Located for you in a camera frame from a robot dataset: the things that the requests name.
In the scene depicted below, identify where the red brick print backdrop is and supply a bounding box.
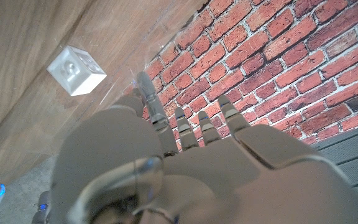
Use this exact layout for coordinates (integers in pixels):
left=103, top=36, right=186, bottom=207
left=121, top=0, right=358, bottom=150

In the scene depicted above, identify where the small white box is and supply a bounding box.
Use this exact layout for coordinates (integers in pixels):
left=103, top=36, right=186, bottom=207
left=46, top=45, right=108, bottom=96

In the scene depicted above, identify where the clear cellophane sheet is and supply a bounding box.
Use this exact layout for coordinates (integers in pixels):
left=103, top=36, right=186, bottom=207
left=0, top=0, right=211, bottom=187

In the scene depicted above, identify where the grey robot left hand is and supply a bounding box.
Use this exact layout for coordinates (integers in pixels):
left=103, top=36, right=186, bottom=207
left=50, top=71, right=358, bottom=224

